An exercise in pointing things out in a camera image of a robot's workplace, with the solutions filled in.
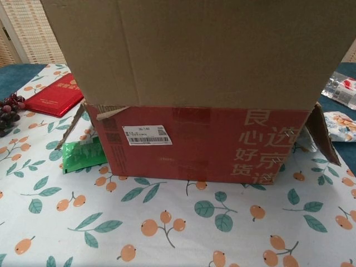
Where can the red cardboard shipping box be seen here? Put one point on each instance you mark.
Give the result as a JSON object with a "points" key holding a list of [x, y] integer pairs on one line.
{"points": [[194, 69]]}

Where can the green foil packet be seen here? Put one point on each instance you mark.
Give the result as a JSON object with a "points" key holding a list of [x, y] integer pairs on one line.
{"points": [[80, 155]]}

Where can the floral fruit print tablecloth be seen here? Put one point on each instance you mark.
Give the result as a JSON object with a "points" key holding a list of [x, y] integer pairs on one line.
{"points": [[167, 236]]}

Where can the red certificate book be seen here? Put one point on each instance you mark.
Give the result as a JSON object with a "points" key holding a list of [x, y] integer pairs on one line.
{"points": [[50, 100]]}

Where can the white blue snack bag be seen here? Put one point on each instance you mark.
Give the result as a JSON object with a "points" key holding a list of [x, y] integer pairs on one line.
{"points": [[342, 125]]}

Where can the clear plastic water bottle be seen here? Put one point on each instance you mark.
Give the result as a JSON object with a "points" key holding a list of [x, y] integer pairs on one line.
{"points": [[342, 91]]}

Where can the dark purple grape bunch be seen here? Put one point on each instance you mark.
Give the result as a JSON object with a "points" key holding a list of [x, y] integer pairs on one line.
{"points": [[8, 111]]}

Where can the woven bamboo folding screen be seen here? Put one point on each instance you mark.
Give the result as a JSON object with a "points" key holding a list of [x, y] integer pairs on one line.
{"points": [[27, 33]]}

